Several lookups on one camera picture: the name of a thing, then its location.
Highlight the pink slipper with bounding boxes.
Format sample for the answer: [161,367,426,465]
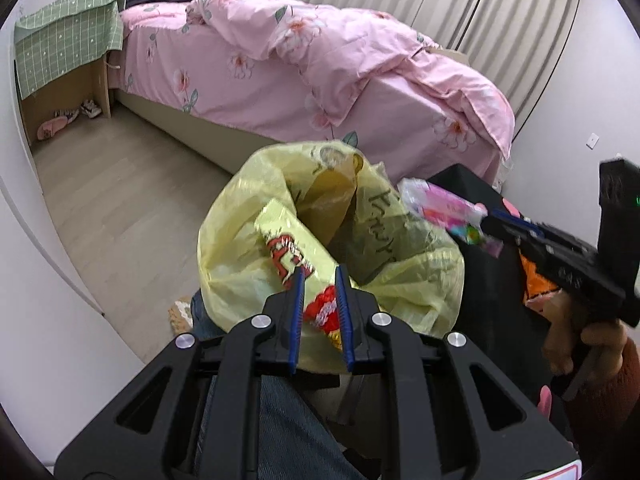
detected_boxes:
[37,116,68,141]

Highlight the orange plastic bag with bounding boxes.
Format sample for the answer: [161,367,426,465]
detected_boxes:
[521,255,560,304]

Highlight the person's red sleeve forearm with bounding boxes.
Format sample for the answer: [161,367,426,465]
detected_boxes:
[560,343,640,456]

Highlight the white wall socket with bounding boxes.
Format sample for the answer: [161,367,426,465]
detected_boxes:
[586,133,600,150]

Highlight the colourful pink candy wrapper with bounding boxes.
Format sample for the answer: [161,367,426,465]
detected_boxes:
[398,179,503,258]

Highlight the wooden bedside table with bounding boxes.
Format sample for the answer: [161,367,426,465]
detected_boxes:
[20,55,112,146]

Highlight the white sneaker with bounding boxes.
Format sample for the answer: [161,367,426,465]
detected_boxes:
[79,99,103,119]

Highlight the bed with pink duvet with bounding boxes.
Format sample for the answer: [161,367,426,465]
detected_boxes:
[108,0,515,181]

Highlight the yellow plastic trash bag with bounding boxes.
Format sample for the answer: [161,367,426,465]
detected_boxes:
[198,141,464,338]

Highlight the person's right hand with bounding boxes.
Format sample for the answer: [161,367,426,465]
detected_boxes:
[542,292,627,384]

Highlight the green checked cloth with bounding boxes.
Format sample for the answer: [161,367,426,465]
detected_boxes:
[14,0,126,99]

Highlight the yellow red chips bag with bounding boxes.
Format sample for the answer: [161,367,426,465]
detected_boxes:
[252,198,352,351]

